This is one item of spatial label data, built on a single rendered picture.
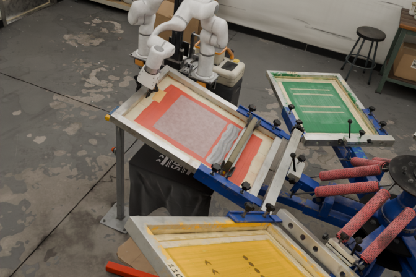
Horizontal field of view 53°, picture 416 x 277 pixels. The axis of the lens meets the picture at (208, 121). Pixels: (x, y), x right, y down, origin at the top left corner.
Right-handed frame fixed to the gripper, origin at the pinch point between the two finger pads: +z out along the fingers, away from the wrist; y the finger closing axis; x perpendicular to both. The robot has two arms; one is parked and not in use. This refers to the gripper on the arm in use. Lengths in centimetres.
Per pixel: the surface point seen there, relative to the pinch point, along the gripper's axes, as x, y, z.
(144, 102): 5.2, -4.4, 1.8
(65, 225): 11, 17, 136
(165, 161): 11.7, -28.7, 24.3
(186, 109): -8.1, -23.2, 1.8
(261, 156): -7, -71, 2
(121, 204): -10, -9, 110
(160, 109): 3.4, -12.9, 1.8
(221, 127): -10.3, -44.7, 1.9
